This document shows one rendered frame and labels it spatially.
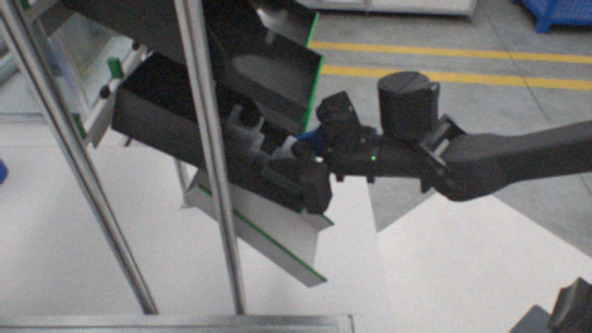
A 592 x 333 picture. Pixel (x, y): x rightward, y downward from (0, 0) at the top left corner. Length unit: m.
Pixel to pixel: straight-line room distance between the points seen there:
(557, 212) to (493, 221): 1.48
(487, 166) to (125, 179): 0.95
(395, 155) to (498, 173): 0.11
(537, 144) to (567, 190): 2.31
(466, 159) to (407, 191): 1.90
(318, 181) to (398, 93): 0.13
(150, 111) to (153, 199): 0.60
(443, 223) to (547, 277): 0.23
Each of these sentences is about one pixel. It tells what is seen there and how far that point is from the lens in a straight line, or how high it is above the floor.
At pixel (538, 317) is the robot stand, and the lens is 0.73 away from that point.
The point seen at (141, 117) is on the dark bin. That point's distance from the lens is 0.54.
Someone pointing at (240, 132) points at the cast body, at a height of 1.29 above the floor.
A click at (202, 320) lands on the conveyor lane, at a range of 0.75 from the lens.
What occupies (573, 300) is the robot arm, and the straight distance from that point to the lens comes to 0.57.
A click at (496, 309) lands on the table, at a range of 0.96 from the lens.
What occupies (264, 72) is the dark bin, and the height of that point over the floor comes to 1.38.
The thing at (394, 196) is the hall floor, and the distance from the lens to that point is 2.30.
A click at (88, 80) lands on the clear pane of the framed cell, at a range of 1.44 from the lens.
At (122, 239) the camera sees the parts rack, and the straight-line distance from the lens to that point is 0.67.
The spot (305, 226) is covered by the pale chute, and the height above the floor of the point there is 1.02.
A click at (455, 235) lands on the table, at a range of 1.04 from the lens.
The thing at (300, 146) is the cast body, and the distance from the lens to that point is 0.55.
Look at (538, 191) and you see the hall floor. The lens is 2.65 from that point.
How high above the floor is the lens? 1.62
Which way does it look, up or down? 42 degrees down
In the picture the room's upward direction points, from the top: straight up
